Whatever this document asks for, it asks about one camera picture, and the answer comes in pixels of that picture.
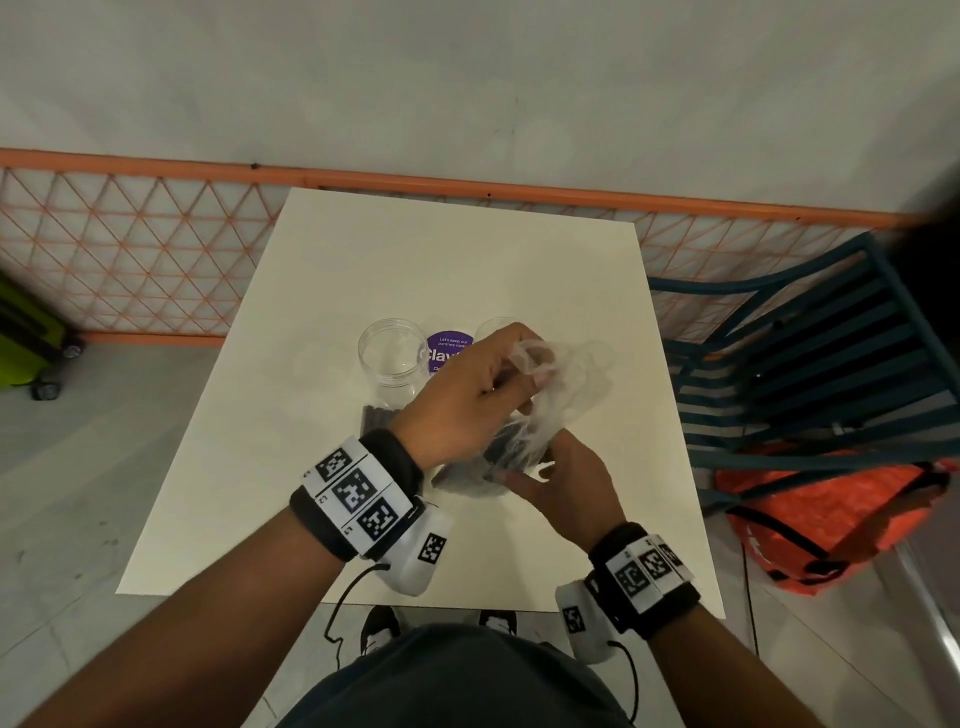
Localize person's left hand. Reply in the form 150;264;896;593
388;321;560;474

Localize person's right hand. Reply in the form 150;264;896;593
502;430;628;555

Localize clear plastic bag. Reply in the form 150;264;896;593
489;336;618;483

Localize person's left forearm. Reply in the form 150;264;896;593
18;491;376;728

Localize person's right forearm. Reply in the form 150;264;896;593
639;603;828;728

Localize clear plastic jar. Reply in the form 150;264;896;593
357;318;430;411
473;315;528;348

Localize dark grey pouch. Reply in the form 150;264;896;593
433;418;558;499

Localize purple round lid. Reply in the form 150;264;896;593
425;330;478;377

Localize black wristband with marker tags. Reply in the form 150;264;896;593
288;428;426;564
587;522;703;641

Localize dark grey shorts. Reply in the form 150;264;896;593
276;622;640;728

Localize teal slatted metal chair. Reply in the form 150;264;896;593
648;231;960;520

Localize orange mesh fence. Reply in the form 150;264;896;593
0;147;925;348

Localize green wheeled suitcase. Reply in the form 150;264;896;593
0;268;87;403

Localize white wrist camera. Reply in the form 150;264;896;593
554;580;625;666
387;501;456;598

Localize black camera cable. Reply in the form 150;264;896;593
323;561;393;670
606;639;641;723

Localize black cable on floor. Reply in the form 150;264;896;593
741;538;760;659

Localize orange bag with black straps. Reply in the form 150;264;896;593
712;441;955;598

